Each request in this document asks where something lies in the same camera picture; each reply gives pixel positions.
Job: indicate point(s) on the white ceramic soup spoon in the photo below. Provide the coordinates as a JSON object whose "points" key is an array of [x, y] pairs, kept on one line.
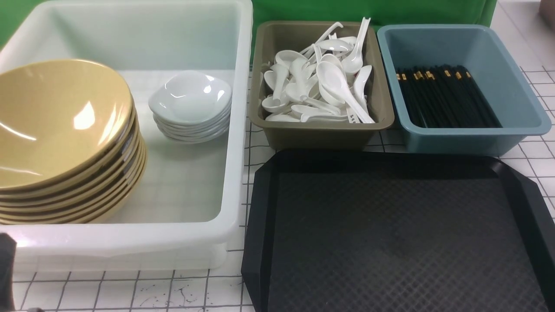
{"points": [[332, 78]]}

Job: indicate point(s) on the small white sauce dish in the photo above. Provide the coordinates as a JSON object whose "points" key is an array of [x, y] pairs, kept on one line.
{"points": [[193, 97]]}

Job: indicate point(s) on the tan noodle bowl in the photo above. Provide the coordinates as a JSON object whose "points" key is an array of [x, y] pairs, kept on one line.
{"points": [[56, 117]]}

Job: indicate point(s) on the black plastic serving tray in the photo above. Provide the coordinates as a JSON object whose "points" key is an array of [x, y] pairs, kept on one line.
{"points": [[354, 231]]}

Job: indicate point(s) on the large white plastic tub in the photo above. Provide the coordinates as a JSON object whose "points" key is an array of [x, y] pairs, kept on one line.
{"points": [[186, 206]]}

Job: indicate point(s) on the olive plastic spoon bin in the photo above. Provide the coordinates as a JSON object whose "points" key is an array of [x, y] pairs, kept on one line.
{"points": [[292, 107]]}

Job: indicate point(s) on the long white spoon upright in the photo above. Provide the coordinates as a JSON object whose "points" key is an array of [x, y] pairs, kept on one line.
{"points": [[353, 62]]}

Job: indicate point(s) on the pile of black chopsticks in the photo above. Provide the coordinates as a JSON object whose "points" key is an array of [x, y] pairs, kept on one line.
{"points": [[445, 97]]}

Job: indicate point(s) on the blue plastic chopstick bin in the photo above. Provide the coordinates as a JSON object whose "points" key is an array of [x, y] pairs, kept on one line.
{"points": [[483, 54]]}

